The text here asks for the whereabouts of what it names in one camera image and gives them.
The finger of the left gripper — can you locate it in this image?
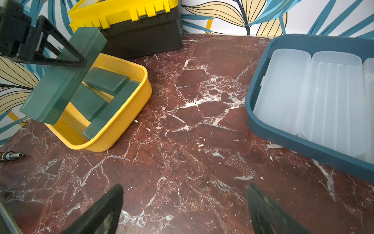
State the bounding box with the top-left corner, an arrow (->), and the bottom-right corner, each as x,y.
27,16 -> 86,67

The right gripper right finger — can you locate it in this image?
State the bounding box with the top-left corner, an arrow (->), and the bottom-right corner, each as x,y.
246,183 -> 310,234

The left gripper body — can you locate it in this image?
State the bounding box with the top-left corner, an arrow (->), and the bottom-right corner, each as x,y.
1,1 -> 40,63

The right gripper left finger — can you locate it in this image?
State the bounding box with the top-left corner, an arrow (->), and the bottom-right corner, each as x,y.
62,184 -> 124,234

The green pencil case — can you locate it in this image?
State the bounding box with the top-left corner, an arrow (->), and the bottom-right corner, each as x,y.
83,67 -> 130,96
71,83 -> 108,122
83,81 -> 139,139
20,27 -> 107,125

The yellow plastic tray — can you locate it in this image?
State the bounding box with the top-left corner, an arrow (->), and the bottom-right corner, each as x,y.
46,53 -> 152,152

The yellow black toolbox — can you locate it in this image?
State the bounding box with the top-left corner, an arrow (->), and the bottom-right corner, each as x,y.
68,0 -> 183,59

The clear ribbed case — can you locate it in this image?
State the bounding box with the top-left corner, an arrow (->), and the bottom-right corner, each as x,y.
253,49 -> 311,135

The clear case with red pen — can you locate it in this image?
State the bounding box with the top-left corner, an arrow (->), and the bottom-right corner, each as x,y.
298,51 -> 367,160

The clear case with barcode label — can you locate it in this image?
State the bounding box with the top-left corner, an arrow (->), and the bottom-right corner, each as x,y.
363,58 -> 374,164

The teal plastic tray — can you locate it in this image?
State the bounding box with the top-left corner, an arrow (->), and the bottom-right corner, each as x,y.
245,34 -> 374,182

